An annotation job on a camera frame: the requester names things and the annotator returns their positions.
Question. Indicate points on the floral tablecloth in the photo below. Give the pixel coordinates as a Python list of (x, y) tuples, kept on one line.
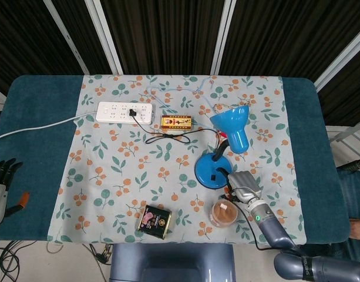
[(132, 176)]

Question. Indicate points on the black tin can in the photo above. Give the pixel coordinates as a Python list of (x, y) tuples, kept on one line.
[(154, 221)]

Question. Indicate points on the white metal rack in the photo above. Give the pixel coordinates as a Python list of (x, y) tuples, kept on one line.
[(344, 138)]

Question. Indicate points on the white frame post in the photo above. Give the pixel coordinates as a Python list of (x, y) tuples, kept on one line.
[(223, 35), (104, 38), (341, 58), (66, 38)]

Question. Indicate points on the black cylindrical rod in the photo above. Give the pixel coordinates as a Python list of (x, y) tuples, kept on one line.
[(354, 164)]

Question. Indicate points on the blue desk lamp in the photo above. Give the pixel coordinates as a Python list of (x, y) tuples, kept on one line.
[(210, 169)]

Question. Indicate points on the clear tub of rubber bands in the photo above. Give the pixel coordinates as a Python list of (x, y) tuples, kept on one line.
[(223, 214)]

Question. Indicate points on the right blue grey robot arm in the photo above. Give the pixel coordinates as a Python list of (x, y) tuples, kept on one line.
[(273, 232)]

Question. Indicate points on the blue robot torso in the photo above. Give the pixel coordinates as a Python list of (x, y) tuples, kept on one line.
[(172, 261)]

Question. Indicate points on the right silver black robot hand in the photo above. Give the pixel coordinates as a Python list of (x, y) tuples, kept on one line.
[(244, 185)]

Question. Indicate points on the white power strip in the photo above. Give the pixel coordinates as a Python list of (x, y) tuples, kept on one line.
[(121, 113)]

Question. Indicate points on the yellow red printed box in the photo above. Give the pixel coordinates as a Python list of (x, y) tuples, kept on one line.
[(176, 122)]

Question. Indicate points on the teal table cover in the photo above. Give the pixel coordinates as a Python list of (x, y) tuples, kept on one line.
[(36, 97)]

